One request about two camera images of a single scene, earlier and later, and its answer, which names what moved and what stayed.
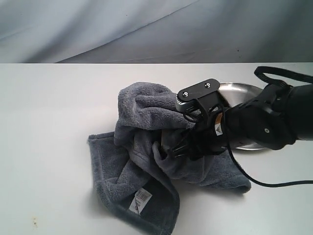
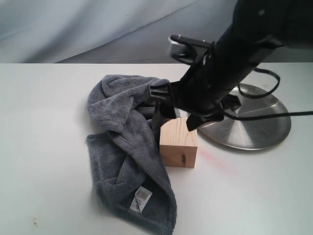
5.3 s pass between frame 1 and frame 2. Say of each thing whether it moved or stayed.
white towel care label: stayed
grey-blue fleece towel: moved
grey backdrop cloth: stayed
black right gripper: moved
